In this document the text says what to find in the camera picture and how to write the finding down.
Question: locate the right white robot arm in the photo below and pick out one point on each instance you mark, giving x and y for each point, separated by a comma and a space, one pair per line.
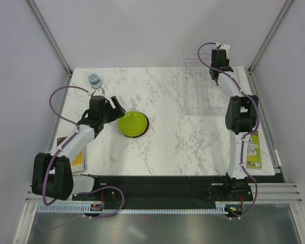
241, 118

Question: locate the blue white round jar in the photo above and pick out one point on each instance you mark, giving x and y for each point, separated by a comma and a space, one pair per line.
94, 80

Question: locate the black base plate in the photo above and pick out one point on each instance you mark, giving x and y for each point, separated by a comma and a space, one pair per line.
161, 191

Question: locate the yellow patterned plate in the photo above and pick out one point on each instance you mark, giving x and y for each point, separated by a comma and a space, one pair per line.
146, 129

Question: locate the aluminium frame rail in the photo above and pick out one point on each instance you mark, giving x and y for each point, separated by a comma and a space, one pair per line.
267, 193

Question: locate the dark green plate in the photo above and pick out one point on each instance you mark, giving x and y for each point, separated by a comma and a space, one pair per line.
216, 79

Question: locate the white wire dish rack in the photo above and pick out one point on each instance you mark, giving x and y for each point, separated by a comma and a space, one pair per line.
200, 94

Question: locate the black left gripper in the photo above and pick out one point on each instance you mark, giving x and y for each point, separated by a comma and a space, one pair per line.
117, 112

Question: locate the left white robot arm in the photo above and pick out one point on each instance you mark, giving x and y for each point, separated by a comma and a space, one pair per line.
53, 178

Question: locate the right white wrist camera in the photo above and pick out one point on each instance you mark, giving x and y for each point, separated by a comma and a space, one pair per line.
226, 47

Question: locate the yellow white booklet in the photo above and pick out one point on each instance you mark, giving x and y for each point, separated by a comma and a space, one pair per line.
79, 163

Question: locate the lime green plate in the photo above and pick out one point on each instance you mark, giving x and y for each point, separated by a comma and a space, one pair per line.
129, 118

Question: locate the white slotted cable duct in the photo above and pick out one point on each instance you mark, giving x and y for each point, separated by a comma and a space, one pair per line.
91, 209

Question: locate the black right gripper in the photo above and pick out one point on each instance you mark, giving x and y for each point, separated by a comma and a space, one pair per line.
226, 61

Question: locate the green printed booklet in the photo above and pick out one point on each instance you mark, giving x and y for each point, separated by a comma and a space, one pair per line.
254, 160

